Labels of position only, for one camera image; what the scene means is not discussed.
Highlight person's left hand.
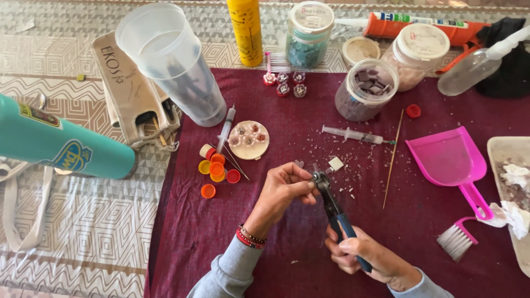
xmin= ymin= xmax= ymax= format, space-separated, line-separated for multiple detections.
xmin=243 ymin=162 xmax=320 ymax=241

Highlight person's right hand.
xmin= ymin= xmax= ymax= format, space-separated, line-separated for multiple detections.
xmin=325 ymin=225 xmax=423 ymax=292

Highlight blue-handled wheeled tile nippers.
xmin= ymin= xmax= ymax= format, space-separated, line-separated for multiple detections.
xmin=311 ymin=171 xmax=373 ymax=274

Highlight round white lid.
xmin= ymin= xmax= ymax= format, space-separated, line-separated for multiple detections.
xmin=228 ymin=120 xmax=271 ymax=161

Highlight thin metal needles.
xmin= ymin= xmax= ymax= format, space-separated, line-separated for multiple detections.
xmin=209 ymin=142 xmax=251 ymax=181

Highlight cluster of coloured bottle caps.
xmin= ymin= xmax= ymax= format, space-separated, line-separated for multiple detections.
xmin=198 ymin=143 xmax=242 ymax=199

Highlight pink hand brush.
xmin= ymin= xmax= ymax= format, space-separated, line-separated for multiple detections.
xmin=436 ymin=216 xmax=482 ymax=263

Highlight scattered tile shards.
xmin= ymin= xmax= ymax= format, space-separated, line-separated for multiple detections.
xmin=290 ymin=132 xmax=400 ymax=201

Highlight maroon cloth mat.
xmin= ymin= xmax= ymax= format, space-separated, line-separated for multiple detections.
xmin=144 ymin=68 xmax=530 ymax=298

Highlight clear syringe with green tip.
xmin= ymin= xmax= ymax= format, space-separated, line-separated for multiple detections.
xmin=321 ymin=124 xmax=397 ymax=146

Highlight thin wooden skewer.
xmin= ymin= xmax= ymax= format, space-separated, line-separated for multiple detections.
xmin=382 ymin=108 xmax=405 ymax=210

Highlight pink dustpan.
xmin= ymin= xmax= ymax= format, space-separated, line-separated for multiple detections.
xmin=405 ymin=126 xmax=494 ymax=221

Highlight small pink brush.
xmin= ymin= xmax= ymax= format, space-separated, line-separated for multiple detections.
xmin=264 ymin=51 xmax=291 ymax=75

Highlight open jar of purple tiles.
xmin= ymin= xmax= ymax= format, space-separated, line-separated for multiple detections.
xmin=334 ymin=58 xmax=400 ymax=123

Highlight crumpled white tissue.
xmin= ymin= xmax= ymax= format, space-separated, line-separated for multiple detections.
xmin=476 ymin=200 xmax=530 ymax=240
xmin=499 ymin=163 xmax=530 ymax=190

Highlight lidded jar of blue tiles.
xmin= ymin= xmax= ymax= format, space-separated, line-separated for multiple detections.
xmin=285 ymin=1 xmax=335 ymax=69

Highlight stack of clear plastic cups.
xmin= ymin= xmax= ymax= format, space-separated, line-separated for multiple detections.
xmin=115 ymin=2 xmax=228 ymax=128

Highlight yellow spray can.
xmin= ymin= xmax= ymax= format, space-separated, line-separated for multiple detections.
xmin=226 ymin=0 xmax=264 ymax=68

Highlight loose white jar lid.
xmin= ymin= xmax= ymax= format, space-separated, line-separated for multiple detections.
xmin=341 ymin=36 xmax=381 ymax=67

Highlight white plastic tray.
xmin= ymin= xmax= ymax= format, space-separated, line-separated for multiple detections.
xmin=486 ymin=136 xmax=530 ymax=278

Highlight beige canvas tool pouch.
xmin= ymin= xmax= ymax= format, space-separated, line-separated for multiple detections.
xmin=91 ymin=31 xmax=181 ymax=150

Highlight lidded jar of pink tiles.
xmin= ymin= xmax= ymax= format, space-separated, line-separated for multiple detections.
xmin=380 ymin=23 xmax=451 ymax=93

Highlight patterned beige tablecloth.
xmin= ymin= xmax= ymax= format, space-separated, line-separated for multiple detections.
xmin=0 ymin=0 xmax=530 ymax=298

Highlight clear spray bottle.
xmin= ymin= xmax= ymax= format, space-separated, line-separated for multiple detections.
xmin=437 ymin=25 xmax=530 ymax=97

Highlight orange caulk gun with tube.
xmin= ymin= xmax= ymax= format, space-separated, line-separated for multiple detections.
xmin=334 ymin=11 xmax=492 ymax=75

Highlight black cloth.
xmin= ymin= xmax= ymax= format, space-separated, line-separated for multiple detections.
xmin=475 ymin=17 xmax=530 ymax=99

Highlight teal water bottle with stickers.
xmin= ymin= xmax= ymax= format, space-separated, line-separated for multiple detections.
xmin=0 ymin=94 xmax=138 ymax=180

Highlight dark bead bracelet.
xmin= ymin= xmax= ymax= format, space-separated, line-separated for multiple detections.
xmin=239 ymin=224 xmax=267 ymax=245

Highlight red bead bracelet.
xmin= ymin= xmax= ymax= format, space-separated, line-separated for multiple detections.
xmin=235 ymin=228 xmax=266 ymax=250

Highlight white canvas bag strap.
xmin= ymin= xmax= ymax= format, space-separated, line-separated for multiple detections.
xmin=0 ymin=159 xmax=55 ymax=253

